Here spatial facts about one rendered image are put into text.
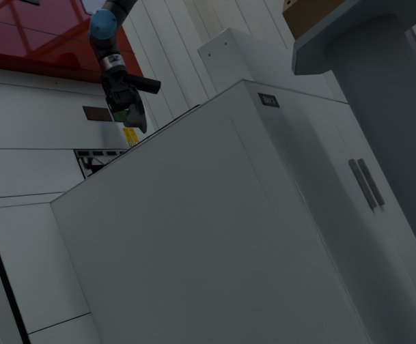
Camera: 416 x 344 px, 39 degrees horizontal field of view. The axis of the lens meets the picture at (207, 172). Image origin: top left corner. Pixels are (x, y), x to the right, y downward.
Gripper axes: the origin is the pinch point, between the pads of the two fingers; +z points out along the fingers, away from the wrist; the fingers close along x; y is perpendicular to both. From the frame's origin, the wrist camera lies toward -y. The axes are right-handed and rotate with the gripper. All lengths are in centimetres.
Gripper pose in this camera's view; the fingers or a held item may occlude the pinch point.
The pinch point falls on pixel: (145, 128)
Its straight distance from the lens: 179.2
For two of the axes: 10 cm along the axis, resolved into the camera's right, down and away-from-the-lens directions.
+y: -8.6, 2.8, -4.3
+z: 3.9, 9.0, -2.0
